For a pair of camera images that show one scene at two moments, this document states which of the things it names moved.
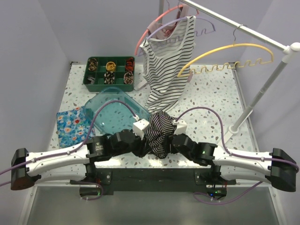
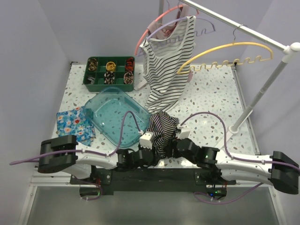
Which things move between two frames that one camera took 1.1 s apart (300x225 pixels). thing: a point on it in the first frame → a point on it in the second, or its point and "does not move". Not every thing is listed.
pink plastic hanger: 143,34 does not move
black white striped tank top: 161,125 does not move
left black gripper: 143,147 → 157,157
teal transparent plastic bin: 114,116 does not move
